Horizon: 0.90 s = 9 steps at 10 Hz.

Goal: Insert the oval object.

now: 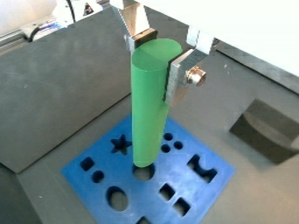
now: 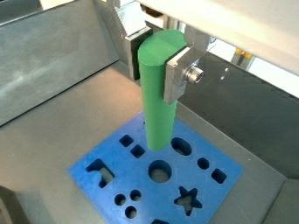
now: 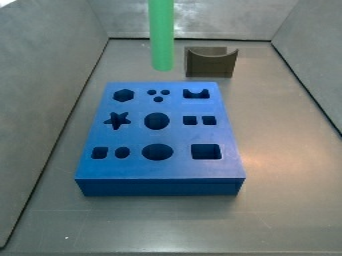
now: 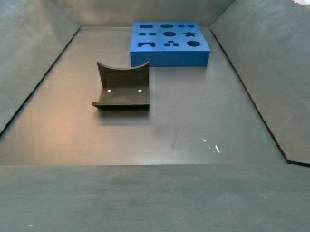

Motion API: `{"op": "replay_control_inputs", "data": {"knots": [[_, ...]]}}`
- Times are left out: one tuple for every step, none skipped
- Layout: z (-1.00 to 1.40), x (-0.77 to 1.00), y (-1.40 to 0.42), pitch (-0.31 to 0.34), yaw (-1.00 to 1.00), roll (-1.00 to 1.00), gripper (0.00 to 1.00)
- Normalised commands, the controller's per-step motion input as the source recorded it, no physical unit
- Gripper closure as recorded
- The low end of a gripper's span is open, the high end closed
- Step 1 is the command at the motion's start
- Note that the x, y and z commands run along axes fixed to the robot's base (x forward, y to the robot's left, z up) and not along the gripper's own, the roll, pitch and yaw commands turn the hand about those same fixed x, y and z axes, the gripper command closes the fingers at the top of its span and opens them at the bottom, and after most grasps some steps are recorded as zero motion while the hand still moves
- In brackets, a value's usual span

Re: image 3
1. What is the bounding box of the green oval peg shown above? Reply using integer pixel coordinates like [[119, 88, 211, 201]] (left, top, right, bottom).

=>
[[148, 0, 173, 71]]

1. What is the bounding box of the blue shape sorting block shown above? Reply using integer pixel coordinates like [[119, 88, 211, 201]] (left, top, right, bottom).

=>
[[75, 82, 246, 196]]

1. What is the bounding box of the dark grey curved holder block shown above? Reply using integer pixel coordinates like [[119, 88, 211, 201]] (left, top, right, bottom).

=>
[[184, 46, 239, 78]]

